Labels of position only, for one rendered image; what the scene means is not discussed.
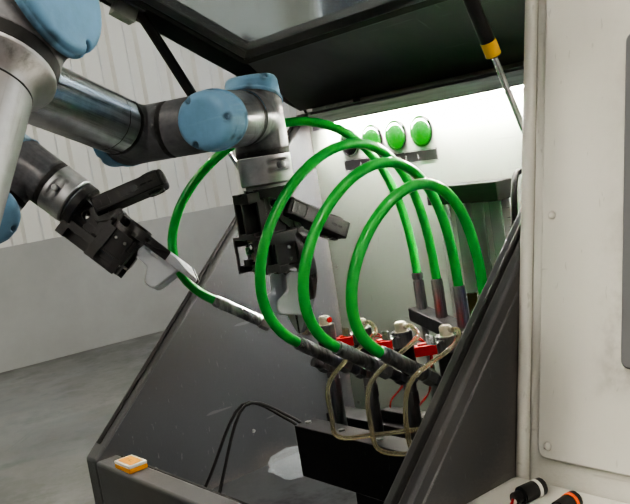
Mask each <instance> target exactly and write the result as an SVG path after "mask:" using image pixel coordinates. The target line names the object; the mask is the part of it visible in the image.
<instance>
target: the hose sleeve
mask: <svg viewBox="0 0 630 504"><path fill-rule="evenodd" d="M215 296H216V298H215V300H214V302H213V304H212V306H214V307H216V308H218V309H220V310H223V311H225V312H227V313H230V314H232V315H234V316H237V317H239V318H241V319H243V320H245V321H248V322H250V323H253V324H255V325H257V326H258V325H260V324H261V322H262V320H263V315H262V314H259V313H257V312H256V311H253V310H251V309H248V308H246V307H244V306H241V305H239V304H237V303H234V302H232V301H230V300H228V299H225V298H224V297H221V296H219V295H215Z"/></svg>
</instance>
